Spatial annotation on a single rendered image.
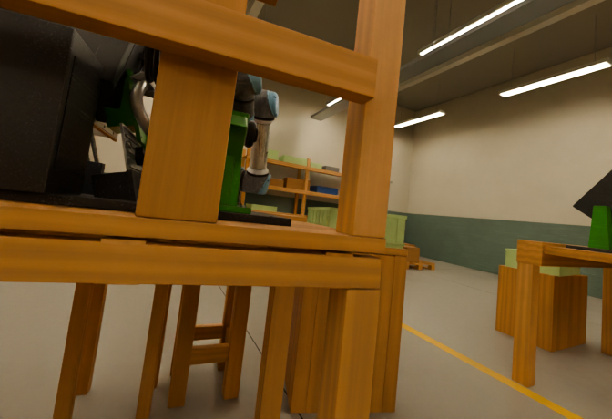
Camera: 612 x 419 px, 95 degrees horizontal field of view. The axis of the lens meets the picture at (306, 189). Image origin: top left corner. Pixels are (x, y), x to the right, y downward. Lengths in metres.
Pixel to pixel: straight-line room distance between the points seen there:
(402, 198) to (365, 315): 8.76
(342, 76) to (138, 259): 0.53
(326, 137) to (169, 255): 7.37
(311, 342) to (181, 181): 1.12
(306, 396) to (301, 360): 0.17
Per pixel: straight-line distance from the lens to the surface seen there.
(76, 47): 0.81
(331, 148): 7.85
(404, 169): 9.54
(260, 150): 1.43
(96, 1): 0.63
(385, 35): 0.81
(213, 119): 0.59
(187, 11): 0.61
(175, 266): 0.58
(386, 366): 1.67
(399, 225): 1.54
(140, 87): 0.94
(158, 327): 1.46
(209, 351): 1.59
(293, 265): 0.61
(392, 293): 1.56
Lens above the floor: 0.92
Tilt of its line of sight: 5 degrees up
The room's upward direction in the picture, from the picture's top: 6 degrees clockwise
